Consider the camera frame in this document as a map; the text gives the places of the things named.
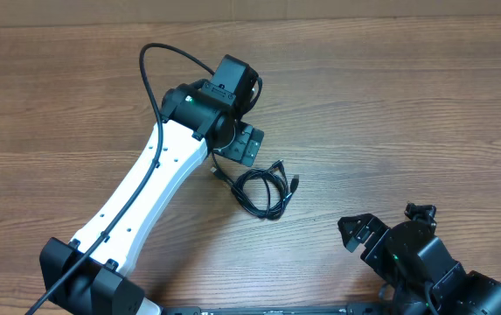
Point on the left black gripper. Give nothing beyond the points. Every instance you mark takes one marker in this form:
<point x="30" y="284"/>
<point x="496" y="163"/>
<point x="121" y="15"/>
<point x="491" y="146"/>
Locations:
<point x="246" y="144"/>

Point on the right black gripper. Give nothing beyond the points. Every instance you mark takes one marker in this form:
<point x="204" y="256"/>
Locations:
<point x="365" y="225"/>

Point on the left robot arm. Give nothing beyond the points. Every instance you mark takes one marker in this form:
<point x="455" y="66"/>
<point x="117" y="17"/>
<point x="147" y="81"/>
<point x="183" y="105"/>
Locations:
<point x="90" y="274"/>

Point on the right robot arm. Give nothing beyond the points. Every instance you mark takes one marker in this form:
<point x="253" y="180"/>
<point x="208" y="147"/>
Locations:
<point x="412" y="259"/>

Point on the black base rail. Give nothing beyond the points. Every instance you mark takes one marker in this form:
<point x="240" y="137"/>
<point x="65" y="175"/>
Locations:
<point x="347" y="309"/>

